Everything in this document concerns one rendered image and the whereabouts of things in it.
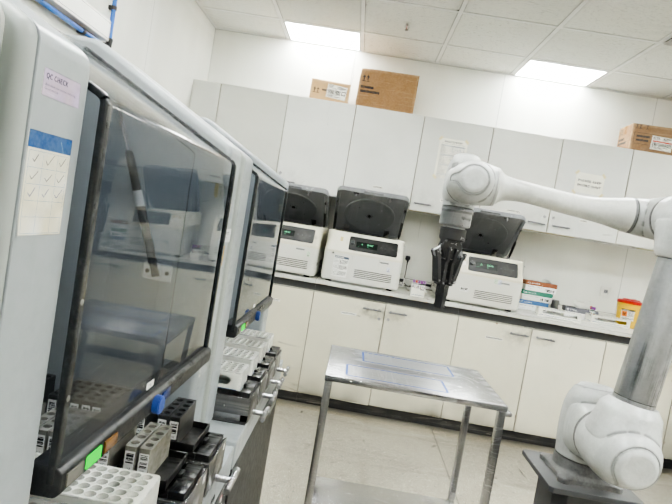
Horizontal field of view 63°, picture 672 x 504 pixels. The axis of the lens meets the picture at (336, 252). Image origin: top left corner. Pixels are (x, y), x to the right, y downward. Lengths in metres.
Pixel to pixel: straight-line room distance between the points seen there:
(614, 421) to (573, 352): 2.62
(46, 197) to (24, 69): 0.12
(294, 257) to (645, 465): 2.77
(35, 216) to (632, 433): 1.36
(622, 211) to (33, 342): 1.46
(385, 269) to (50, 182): 3.34
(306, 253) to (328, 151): 0.81
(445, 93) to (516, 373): 2.21
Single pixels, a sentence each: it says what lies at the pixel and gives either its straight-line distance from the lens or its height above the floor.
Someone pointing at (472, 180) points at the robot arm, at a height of 1.47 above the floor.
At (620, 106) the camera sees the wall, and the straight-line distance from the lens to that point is 4.97.
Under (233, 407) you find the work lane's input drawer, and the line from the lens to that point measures 1.55.
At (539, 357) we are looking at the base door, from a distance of 4.09.
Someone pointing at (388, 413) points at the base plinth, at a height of 0.03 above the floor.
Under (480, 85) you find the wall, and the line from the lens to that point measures 4.66.
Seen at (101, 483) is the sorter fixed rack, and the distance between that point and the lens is 0.97.
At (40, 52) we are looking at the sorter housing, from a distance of 0.56.
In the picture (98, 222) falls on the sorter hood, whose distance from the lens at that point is 0.66.
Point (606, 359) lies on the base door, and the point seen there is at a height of 0.69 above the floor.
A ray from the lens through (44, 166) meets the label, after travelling 0.58.
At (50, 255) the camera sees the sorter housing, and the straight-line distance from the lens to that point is 0.61.
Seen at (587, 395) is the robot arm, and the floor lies 0.95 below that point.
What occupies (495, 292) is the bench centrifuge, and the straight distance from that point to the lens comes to 3.94.
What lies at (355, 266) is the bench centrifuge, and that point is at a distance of 3.81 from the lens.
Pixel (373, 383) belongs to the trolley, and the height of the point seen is 0.82.
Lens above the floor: 1.31
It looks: 3 degrees down
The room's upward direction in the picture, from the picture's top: 10 degrees clockwise
